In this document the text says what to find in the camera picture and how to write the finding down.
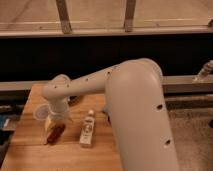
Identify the white lotion bottle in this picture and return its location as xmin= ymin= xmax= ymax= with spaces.
xmin=79 ymin=110 xmax=95 ymax=148

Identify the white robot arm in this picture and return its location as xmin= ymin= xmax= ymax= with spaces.
xmin=42 ymin=58 xmax=180 ymax=171

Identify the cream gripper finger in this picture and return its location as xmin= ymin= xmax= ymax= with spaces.
xmin=45 ymin=116 xmax=55 ymax=132
xmin=66 ymin=116 xmax=73 ymax=123

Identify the dark round plate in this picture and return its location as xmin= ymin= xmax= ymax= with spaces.
xmin=68 ymin=96 xmax=81 ymax=103

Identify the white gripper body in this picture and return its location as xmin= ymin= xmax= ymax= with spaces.
xmin=49 ymin=101 xmax=69 ymax=120

